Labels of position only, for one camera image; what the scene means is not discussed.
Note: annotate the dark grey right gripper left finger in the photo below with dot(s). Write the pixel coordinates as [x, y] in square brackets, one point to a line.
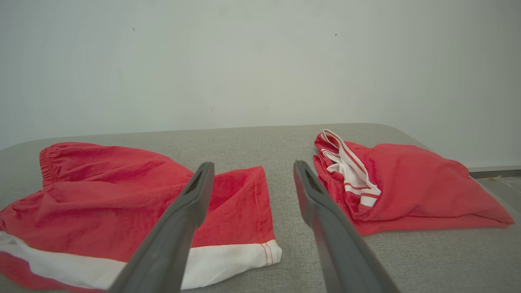
[171, 244]

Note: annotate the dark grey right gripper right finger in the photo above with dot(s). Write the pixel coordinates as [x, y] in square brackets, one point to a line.
[342, 252]

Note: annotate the red shorts with white band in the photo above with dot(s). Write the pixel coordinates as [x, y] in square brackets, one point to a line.
[101, 183]

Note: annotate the red basketball jersey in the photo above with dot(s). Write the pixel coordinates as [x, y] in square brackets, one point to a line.
[427, 183]

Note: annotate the dark wall baseboard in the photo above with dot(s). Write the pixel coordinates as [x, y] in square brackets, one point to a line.
[494, 173]

